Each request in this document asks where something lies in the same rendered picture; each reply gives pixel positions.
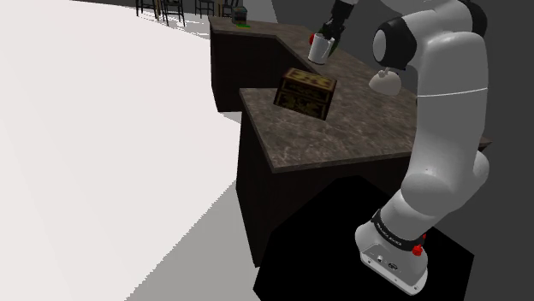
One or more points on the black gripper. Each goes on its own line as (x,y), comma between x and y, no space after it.
(336,24)

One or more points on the white mug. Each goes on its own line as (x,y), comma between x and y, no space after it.
(319,51)

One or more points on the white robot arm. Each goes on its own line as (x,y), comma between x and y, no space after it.
(450,104)

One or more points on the red apple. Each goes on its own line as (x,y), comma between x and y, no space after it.
(311,39)

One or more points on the dark ornate gold-patterned box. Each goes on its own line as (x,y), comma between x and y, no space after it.
(306,92)

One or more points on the white teapot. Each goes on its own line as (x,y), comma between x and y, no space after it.
(384,82)

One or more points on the small dark green-based box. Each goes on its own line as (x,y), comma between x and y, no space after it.
(239,16)

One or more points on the black chair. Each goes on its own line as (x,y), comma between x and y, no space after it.
(173,9)
(146,6)
(204,6)
(228,6)

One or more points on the dark kitchen counter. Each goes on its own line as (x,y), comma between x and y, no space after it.
(250,187)

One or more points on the black robot stand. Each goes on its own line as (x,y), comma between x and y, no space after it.
(317,246)

